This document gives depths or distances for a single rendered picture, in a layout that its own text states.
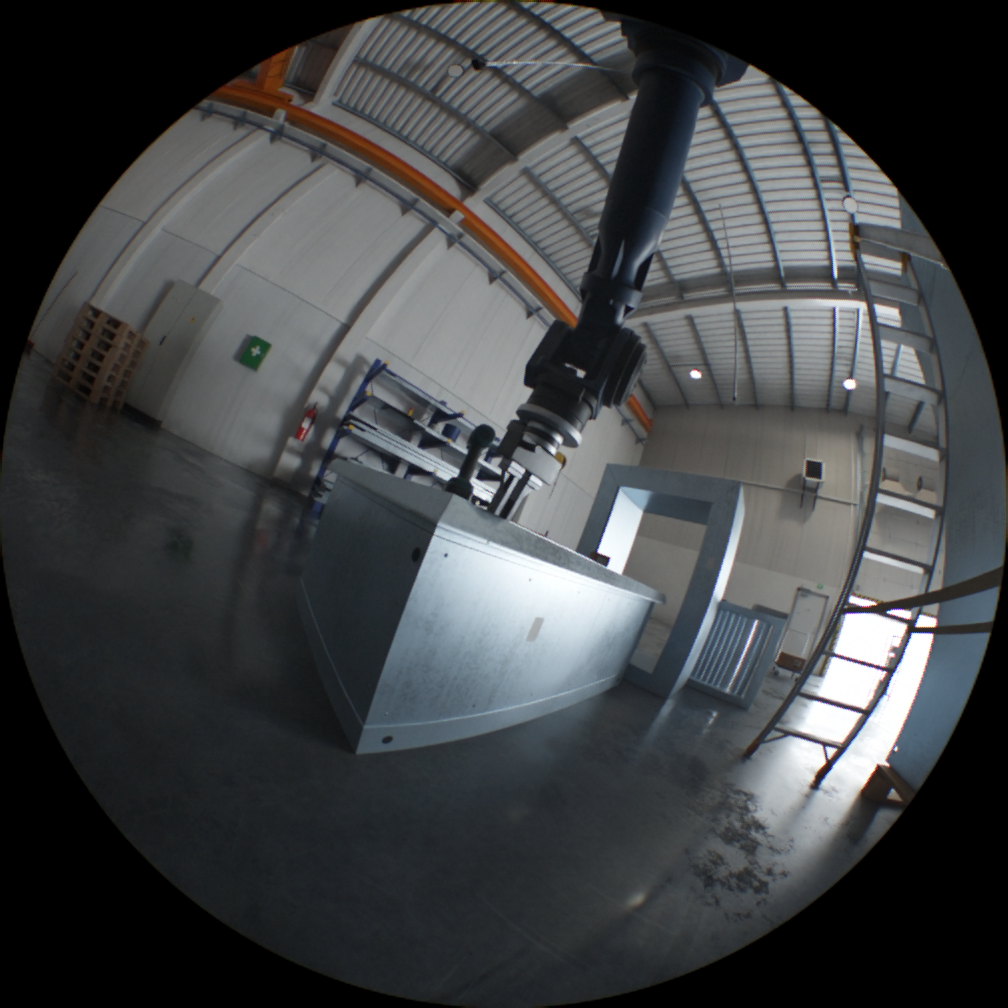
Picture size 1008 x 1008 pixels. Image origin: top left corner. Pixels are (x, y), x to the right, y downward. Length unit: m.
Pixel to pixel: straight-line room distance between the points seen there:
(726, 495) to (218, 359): 6.32
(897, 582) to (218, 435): 15.23
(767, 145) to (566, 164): 4.18
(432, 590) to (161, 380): 5.23
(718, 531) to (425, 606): 1.99
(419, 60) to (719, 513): 9.19
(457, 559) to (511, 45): 8.06
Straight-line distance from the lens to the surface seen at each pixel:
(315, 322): 5.65
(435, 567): 0.60
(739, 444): 11.61
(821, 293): 9.00
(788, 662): 6.61
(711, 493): 2.37
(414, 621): 0.63
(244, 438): 5.32
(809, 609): 10.18
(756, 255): 8.55
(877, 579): 10.93
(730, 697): 2.92
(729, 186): 7.85
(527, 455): 0.56
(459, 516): 0.53
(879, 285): 1.85
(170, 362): 5.50
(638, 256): 0.64
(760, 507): 10.63
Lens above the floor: 0.61
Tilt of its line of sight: 6 degrees up
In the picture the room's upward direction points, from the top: 22 degrees clockwise
